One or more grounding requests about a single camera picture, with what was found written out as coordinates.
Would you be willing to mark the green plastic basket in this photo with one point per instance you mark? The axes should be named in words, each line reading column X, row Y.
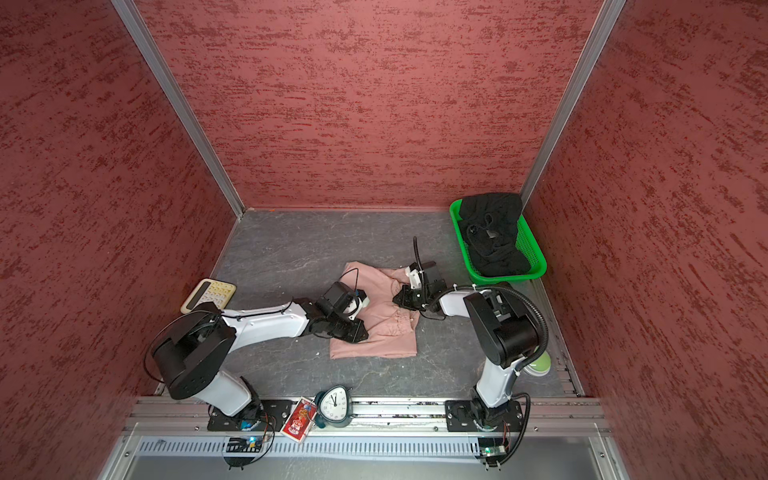
column 526, row 243

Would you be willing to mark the left aluminium corner post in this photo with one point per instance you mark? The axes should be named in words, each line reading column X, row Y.
column 137, row 28

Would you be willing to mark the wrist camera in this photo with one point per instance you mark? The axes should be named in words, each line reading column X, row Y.
column 416, row 276
column 342, row 298

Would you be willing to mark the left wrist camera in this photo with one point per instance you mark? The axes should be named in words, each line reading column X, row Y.
column 342, row 298

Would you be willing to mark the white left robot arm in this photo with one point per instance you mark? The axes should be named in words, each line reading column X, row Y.
column 190, row 352

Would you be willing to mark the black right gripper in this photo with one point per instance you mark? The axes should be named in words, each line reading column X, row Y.
column 404, row 293

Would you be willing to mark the right aluminium corner post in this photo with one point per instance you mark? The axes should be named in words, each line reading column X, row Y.
column 600, row 32

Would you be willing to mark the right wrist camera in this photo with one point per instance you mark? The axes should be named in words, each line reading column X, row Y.
column 416, row 276

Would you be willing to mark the pink drawstring shorts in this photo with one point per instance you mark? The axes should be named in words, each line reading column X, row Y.
column 391, row 329

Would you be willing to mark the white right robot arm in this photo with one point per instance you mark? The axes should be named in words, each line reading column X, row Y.
column 510, row 329

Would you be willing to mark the black shorts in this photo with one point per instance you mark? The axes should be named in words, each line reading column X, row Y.
column 489, row 227

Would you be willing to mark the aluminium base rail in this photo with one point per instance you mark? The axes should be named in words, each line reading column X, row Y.
column 376, row 417

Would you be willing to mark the cream desk calculator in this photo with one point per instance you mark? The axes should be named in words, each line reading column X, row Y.
column 209, row 291

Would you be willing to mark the aluminium corner post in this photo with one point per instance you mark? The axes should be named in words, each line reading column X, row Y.
column 137, row 28
column 600, row 32

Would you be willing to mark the red snack packet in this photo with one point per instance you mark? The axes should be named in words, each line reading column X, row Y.
column 300, row 420

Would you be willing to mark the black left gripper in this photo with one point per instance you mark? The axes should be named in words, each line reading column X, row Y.
column 357, row 333

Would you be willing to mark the teal analog clock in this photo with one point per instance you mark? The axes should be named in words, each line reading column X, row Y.
column 334, row 407

